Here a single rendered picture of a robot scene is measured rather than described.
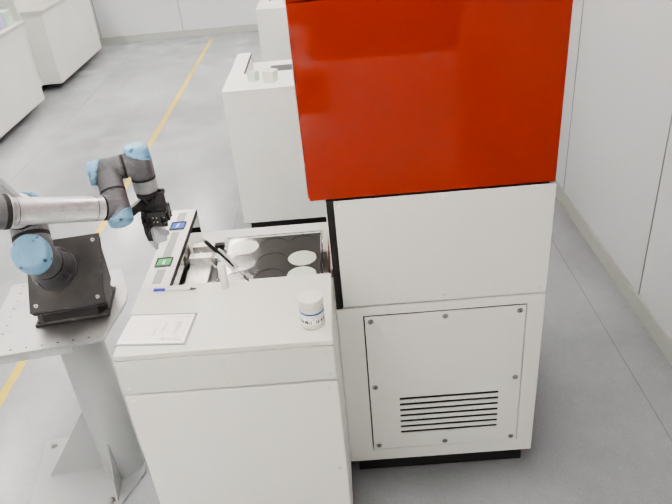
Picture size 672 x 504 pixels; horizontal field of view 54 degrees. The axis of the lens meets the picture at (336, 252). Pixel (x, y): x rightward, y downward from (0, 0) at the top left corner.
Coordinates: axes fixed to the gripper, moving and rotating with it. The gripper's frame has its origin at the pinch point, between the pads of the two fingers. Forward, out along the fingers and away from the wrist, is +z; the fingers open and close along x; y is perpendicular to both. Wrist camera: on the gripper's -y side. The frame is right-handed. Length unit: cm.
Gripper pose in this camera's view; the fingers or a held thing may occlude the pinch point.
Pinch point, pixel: (154, 245)
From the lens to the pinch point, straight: 227.1
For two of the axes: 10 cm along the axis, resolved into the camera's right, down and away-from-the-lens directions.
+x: -0.3, -5.1, 8.6
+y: 10.0, -0.9, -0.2
